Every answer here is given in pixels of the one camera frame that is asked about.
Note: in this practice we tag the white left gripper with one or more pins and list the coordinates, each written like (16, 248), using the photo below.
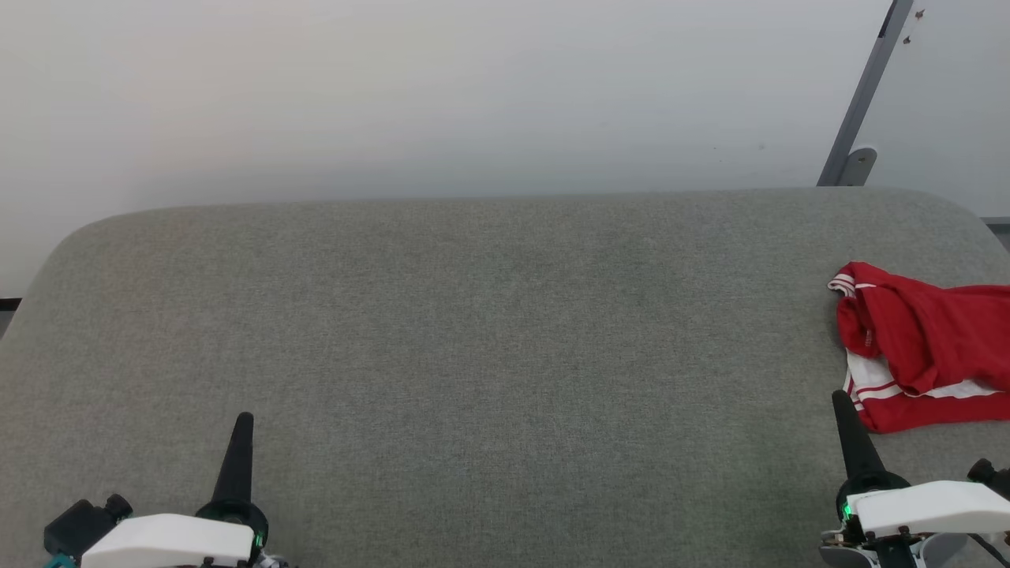
(173, 540)

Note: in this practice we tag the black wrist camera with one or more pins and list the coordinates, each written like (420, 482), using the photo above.
(83, 527)
(993, 476)

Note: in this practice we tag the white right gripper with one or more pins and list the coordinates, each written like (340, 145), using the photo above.
(923, 505)

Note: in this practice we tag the red and white shirt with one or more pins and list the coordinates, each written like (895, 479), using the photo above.
(923, 331)

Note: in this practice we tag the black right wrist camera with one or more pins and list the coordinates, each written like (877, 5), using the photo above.
(993, 476)

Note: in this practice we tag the grey metal pole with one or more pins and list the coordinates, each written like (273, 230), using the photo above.
(868, 87)

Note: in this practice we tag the grey metal pole bracket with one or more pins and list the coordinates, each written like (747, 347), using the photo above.
(858, 167)

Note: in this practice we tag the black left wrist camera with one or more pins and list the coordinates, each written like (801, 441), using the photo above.
(83, 527)

